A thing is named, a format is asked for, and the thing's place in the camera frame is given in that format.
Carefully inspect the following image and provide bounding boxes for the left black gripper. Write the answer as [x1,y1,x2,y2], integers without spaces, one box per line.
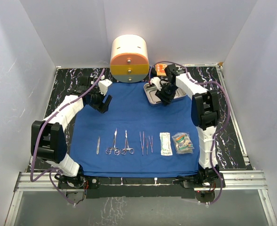
[89,86,111,113]

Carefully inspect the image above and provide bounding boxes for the small orange spiral notebook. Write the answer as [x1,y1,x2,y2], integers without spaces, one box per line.
[155,63,167,77]

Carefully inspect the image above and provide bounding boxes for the steel forceps ring handles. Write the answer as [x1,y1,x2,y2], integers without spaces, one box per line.
[120,130,135,155]

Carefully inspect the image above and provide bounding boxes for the green clear supply packet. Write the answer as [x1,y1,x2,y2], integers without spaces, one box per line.
[172,135,189,154]

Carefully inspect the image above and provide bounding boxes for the white blue supply packet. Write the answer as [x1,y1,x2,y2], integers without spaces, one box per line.
[172,132,194,153]

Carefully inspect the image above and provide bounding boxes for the long white green pouch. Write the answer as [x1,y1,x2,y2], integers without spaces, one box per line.
[159,132,173,156]

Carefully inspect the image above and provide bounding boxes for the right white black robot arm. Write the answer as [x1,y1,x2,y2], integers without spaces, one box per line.
[150,64,220,187]

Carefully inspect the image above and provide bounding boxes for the steel tweezers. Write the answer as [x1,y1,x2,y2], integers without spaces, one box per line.
[149,136,153,152]
[145,136,149,155]

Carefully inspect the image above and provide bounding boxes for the blue black clip tool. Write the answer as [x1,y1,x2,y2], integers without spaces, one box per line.
[149,67,157,80]

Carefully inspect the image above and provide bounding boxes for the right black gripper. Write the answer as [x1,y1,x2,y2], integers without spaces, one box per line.
[156,83,179,106]

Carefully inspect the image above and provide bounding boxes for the aluminium frame rail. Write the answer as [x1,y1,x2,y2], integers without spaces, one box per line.
[5,170,277,226]

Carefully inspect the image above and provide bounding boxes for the round three-drawer storage box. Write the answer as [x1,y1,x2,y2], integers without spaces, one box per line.
[110,34,150,83]

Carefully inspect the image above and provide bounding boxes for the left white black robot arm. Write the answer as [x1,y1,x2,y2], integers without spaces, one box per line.
[31,74,112,188]

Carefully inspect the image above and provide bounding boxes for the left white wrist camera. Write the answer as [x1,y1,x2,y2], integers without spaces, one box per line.
[98,75,112,96]

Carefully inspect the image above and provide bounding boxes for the remaining ring-handled clamp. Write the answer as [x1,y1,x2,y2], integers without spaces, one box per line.
[113,129,120,155]

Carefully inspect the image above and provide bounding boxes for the steel instrument tray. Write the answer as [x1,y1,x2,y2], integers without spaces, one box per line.
[143,83,186,106]

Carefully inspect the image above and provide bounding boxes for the long serrated steel forceps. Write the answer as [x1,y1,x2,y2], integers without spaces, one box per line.
[139,131,144,155]

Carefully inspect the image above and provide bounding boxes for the blue surgical cloth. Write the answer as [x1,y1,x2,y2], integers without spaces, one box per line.
[70,83,199,178]

